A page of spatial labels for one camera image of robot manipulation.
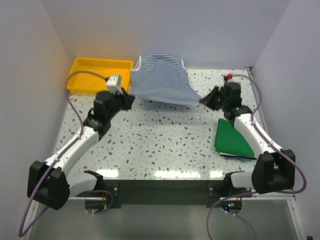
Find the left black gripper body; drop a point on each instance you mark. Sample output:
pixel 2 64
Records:
pixel 120 101

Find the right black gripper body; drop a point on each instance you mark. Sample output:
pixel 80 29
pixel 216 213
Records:
pixel 225 103

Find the green tank top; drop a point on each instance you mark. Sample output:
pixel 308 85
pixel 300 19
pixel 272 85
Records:
pixel 229 141

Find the blue striped tank top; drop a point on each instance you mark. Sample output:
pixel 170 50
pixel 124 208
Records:
pixel 162 78

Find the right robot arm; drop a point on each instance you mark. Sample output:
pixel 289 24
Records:
pixel 272 171

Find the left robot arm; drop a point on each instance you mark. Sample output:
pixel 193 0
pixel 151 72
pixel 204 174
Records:
pixel 47 180

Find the yellow plastic tray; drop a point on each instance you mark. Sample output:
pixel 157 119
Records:
pixel 95 71

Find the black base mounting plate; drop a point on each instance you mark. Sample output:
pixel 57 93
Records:
pixel 117 193

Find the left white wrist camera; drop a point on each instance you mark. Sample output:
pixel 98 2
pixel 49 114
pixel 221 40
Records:
pixel 113 84

